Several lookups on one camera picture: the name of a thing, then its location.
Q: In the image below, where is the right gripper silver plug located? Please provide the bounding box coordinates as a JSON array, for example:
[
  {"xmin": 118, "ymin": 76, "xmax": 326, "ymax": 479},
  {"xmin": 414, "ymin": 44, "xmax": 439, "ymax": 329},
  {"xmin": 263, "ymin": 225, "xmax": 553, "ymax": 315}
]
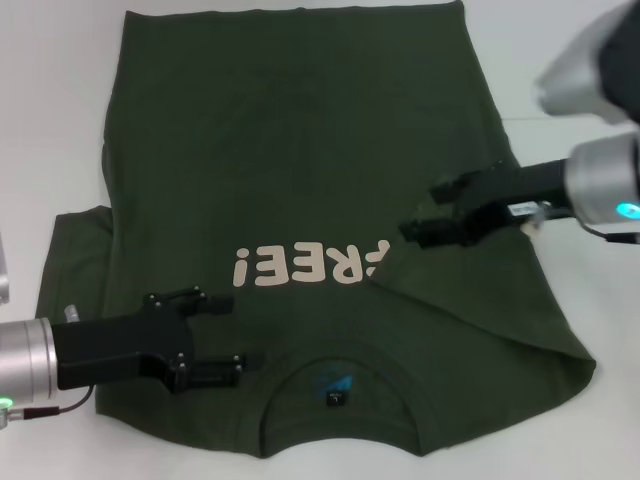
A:
[{"xmin": 519, "ymin": 202, "xmax": 551, "ymax": 235}]

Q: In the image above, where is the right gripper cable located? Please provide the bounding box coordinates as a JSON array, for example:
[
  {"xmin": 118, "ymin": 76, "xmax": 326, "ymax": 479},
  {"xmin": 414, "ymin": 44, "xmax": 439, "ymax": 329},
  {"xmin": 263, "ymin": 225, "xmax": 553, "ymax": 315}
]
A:
[{"xmin": 579, "ymin": 219, "xmax": 640, "ymax": 246}]

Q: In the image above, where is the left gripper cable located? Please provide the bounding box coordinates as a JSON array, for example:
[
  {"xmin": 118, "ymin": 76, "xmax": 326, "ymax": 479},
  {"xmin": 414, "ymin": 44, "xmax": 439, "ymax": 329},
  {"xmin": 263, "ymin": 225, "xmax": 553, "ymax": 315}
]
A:
[{"xmin": 7, "ymin": 387, "xmax": 94, "ymax": 420}]

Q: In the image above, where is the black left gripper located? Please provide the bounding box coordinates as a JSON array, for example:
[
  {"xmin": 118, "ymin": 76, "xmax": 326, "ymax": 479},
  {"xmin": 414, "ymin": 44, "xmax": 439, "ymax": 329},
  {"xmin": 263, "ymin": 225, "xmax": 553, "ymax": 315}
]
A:
[{"xmin": 52, "ymin": 285, "xmax": 266, "ymax": 395}]

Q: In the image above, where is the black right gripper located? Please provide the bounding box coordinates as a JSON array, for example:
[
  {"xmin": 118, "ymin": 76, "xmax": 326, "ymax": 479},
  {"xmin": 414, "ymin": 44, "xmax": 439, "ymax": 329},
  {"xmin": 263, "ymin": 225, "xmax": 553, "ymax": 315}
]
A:
[{"xmin": 399, "ymin": 158, "xmax": 574, "ymax": 249}]

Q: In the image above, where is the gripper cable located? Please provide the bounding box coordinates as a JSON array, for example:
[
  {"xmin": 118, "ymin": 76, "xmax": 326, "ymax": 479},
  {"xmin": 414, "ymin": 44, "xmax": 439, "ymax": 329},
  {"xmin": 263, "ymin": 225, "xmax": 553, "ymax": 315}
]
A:
[
  {"xmin": 7, "ymin": 387, "xmax": 94, "ymax": 420},
  {"xmin": 579, "ymin": 219, "xmax": 640, "ymax": 246}
]

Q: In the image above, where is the dark green FREE t-shirt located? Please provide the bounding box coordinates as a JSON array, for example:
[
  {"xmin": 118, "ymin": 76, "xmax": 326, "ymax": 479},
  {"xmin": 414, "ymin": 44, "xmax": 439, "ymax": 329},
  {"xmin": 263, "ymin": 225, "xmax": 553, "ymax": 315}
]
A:
[{"xmin": 34, "ymin": 0, "xmax": 599, "ymax": 459}]

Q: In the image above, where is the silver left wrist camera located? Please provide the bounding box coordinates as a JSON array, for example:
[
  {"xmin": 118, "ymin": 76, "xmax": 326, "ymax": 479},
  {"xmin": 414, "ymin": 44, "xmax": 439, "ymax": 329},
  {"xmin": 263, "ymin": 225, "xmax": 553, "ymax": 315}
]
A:
[{"xmin": 0, "ymin": 234, "xmax": 11, "ymax": 306}]

